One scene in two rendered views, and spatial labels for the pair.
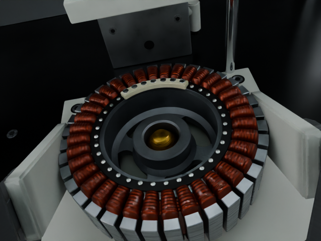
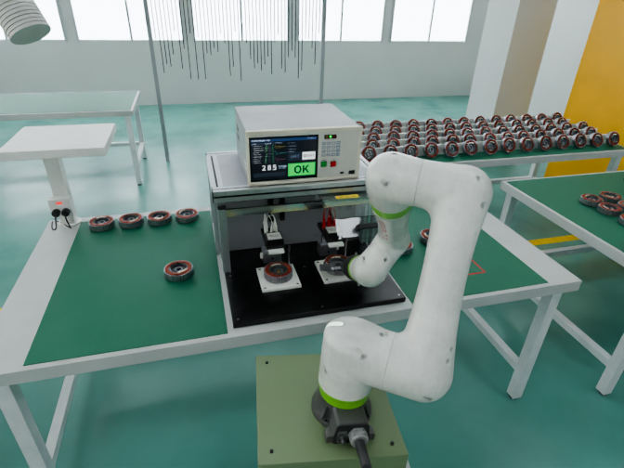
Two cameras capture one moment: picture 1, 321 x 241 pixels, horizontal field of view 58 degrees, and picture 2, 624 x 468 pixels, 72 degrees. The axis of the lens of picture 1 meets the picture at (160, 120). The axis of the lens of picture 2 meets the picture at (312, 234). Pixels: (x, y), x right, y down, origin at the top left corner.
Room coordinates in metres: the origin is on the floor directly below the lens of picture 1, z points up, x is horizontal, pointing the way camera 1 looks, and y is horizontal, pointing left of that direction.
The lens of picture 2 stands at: (-1.22, 0.57, 1.76)
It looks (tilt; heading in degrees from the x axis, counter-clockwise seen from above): 30 degrees down; 341
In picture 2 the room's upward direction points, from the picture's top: 2 degrees clockwise
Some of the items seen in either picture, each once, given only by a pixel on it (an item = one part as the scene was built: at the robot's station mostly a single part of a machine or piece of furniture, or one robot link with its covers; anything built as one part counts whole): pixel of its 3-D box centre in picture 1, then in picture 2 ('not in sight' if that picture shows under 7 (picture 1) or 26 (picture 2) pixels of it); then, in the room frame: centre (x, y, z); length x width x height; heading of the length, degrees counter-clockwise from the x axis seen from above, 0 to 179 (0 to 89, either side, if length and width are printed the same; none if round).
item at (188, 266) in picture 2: not in sight; (178, 270); (0.28, 0.61, 0.77); 0.11 x 0.11 x 0.04
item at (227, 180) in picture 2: not in sight; (291, 169); (0.43, 0.11, 1.09); 0.68 x 0.44 x 0.05; 87
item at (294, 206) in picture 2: not in sight; (303, 205); (0.21, 0.12, 1.03); 0.62 x 0.01 x 0.03; 87
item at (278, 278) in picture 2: not in sight; (278, 272); (0.11, 0.24, 0.80); 0.11 x 0.11 x 0.04
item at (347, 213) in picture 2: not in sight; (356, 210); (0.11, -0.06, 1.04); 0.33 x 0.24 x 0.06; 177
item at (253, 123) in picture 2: not in sight; (293, 140); (0.43, 0.09, 1.22); 0.44 x 0.39 x 0.20; 87
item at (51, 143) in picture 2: not in sight; (75, 188); (0.73, 1.00, 0.98); 0.37 x 0.35 x 0.46; 87
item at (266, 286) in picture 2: not in sight; (278, 277); (0.11, 0.24, 0.78); 0.15 x 0.15 x 0.01; 87
